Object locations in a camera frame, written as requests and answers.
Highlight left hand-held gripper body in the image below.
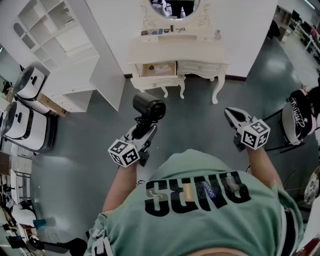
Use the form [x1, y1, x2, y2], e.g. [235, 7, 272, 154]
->
[107, 136, 151, 168]

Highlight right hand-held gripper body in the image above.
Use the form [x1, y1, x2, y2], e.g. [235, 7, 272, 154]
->
[234, 119, 271, 153]

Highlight black hair dryer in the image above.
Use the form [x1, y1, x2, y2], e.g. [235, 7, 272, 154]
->
[131, 92, 167, 141]

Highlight wooden drawer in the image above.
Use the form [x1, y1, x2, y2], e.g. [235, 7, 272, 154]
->
[132, 61, 187, 90]

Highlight person's left forearm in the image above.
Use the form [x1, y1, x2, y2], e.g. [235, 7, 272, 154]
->
[102, 162, 139, 214]

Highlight person's right forearm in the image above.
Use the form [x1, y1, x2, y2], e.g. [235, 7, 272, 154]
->
[246, 147, 286, 192]

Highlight white ornate drawer front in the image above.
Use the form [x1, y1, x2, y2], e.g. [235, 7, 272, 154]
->
[178, 60, 222, 75]

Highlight white dressing table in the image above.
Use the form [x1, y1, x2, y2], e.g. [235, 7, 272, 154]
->
[126, 32, 231, 105]

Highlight black metal chair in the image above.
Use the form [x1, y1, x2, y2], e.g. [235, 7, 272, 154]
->
[259, 109, 307, 154]

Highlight black bag white script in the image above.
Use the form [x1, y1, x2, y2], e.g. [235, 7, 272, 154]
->
[287, 87, 320, 146]

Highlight brown cardboard box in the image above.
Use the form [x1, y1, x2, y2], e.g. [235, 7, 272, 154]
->
[36, 93, 68, 118]

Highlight white shelf cabinet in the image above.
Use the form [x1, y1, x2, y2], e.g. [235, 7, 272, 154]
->
[8, 0, 101, 113]

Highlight person's green printed t-shirt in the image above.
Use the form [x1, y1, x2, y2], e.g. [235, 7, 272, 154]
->
[86, 149, 305, 256]

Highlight large white black appliance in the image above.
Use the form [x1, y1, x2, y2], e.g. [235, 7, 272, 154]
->
[1, 101, 58, 154]

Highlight teal chair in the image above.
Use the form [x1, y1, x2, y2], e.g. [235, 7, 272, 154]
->
[33, 217, 56, 230]

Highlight small white black appliance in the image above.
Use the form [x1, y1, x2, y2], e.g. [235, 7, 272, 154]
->
[14, 65, 51, 101]

